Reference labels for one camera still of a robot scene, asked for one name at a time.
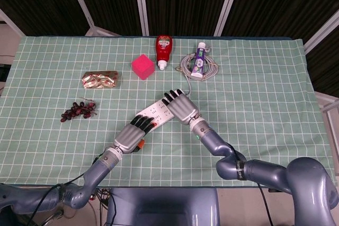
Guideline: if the robot right five-finger hand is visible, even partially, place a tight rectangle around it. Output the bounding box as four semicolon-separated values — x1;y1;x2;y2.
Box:
163;89;201;126

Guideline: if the robot left five-finger hand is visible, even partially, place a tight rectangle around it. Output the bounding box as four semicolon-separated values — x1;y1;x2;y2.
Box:
113;114;158;155

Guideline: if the white power strip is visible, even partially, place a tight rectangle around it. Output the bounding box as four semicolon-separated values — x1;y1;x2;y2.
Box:
137;88;186;129

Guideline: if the purple white toothpaste tube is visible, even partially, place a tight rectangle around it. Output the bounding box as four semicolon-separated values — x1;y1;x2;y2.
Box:
191;42;207;76

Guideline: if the dark red grape bunch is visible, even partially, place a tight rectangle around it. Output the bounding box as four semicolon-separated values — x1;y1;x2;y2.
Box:
60;98;98;123

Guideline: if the pink foam cube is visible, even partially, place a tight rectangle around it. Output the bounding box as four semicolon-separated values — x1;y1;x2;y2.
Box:
131;53;155;80

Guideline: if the red ketchup bottle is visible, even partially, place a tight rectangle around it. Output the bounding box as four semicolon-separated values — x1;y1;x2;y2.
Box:
155;34;173;71

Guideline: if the gold foil snack packet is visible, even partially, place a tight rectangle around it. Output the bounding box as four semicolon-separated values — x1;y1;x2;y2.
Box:
81;70;119;89

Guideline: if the green checkered tablecloth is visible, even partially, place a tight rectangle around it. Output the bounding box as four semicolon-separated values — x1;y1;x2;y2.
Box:
0;36;333;187

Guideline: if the blue-grey robot torso base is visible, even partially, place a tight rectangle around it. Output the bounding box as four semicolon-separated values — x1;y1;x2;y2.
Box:
105;187;220;226

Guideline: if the grey cable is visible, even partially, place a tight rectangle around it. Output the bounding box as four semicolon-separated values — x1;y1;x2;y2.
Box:
175;47;220;96

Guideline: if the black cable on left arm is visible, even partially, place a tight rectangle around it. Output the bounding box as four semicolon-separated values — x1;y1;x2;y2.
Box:
26;173;87;226

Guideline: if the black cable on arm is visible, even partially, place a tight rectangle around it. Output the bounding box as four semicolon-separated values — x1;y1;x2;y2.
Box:
26;173;87;226
257;183;274;226

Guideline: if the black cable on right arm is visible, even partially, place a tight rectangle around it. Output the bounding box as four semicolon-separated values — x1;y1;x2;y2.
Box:
257;183;274;226

